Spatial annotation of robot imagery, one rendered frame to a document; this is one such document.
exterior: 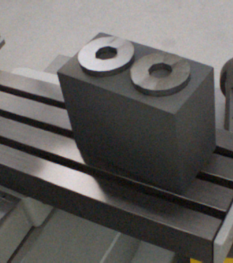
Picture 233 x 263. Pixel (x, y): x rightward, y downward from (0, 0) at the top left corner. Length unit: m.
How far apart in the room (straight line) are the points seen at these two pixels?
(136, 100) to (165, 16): 2.24
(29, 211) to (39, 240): 0.11
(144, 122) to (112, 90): 0.07
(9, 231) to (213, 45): 1.90
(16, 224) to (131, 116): 0.39
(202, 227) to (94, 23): 2.28
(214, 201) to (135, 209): 0.13
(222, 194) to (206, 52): 1.88
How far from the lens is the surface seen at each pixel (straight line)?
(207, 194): 0.90
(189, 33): 2.87
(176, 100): 0.78
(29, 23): 3.18
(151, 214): 0.88
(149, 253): 1.74
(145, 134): 0.83
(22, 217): 1.11
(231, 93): 1.62
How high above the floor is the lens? 1.68
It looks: 49 degrees down
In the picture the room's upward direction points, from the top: 9 degrees counter-clockwise
